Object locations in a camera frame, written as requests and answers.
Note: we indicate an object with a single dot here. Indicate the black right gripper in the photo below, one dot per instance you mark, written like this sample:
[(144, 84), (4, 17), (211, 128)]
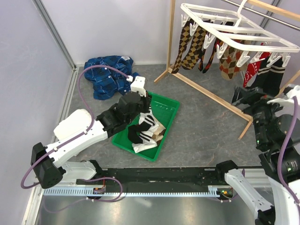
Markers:
[(254, 94)]

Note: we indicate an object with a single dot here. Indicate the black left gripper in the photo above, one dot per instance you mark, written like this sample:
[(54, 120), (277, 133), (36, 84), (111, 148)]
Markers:
[(147, 101)]

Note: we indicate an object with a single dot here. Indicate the white black-striped sock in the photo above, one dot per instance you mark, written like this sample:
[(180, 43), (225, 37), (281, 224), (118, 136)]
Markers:
[(147, 122), (148, 142)]

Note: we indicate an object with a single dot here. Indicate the black beige-striped sock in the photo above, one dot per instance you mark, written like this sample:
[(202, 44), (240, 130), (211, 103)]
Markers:
[(277, 70), (264, 77)]

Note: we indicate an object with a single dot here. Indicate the beige brown striped sock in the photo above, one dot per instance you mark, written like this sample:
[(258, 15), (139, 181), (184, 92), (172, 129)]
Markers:
[(159, 134)]

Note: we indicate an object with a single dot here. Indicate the black white-striped sock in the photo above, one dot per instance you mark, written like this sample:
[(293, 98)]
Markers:
[(133, 134)]

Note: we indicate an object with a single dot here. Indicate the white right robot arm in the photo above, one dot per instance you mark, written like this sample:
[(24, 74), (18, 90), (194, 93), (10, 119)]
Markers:
[(277, 132)]

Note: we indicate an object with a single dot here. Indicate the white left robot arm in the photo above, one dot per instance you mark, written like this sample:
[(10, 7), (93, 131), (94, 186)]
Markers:
[(51, 164)]

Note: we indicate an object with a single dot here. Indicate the white sock drying hanger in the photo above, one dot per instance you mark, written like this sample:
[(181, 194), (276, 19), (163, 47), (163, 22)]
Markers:
[(236, 31)]

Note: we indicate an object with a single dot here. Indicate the green plastic tray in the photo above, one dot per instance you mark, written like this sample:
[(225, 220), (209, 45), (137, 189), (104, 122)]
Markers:
[(164, 110)]

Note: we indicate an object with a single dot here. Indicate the red patterned sock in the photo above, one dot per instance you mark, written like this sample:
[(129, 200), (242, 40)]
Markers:
[(253, 68)]

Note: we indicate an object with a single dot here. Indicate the tan orange argyle sock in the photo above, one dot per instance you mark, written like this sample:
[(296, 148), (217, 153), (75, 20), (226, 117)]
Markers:
[(238, 69), (227, 63)]

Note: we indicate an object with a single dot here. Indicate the blue plaid shirt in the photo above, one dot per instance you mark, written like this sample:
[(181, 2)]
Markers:
[(106, 82)]

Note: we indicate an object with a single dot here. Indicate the brown yellow argyle sock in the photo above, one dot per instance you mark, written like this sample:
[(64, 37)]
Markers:
[(195, 51), (185, 38)]

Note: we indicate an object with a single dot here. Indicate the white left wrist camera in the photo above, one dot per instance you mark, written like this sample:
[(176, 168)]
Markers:
[(137, 85)]

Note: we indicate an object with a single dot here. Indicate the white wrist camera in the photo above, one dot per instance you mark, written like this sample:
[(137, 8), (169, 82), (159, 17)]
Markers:
[(137, 85), (289, 92)]

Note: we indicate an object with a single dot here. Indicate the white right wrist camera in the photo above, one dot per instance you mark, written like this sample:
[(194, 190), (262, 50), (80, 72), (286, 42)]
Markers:
[(289, 92)]

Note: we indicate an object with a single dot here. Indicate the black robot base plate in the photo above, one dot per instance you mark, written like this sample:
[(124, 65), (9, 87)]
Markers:
[(166, 178)]

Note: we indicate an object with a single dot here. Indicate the grey slotted cable duct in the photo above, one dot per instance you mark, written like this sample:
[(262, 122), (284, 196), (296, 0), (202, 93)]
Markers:
[(209, 191)]

